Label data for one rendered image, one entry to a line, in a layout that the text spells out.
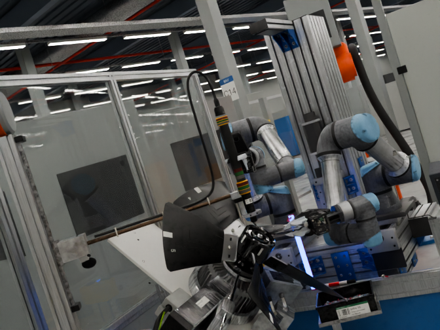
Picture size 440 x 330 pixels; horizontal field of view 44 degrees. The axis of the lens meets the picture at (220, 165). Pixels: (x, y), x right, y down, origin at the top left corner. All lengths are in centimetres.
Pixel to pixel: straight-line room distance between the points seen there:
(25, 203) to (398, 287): 141
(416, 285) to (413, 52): 171
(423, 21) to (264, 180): 174
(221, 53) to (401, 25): 564
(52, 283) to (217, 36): 735
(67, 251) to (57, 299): 16
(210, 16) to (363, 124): 705
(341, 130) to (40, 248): 118
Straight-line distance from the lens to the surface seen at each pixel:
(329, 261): 269
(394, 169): 242
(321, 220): 200
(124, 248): 195
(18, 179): 191
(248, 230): 184
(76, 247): 190
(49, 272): 192
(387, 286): 227
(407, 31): 356
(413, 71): 355
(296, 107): 279
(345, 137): 215
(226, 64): 887
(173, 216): 172
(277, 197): 271
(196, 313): 166
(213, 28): 899
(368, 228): 208
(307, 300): 237
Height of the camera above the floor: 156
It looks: 2 degrees down
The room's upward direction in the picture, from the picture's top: 18 degrees counter-clockwise
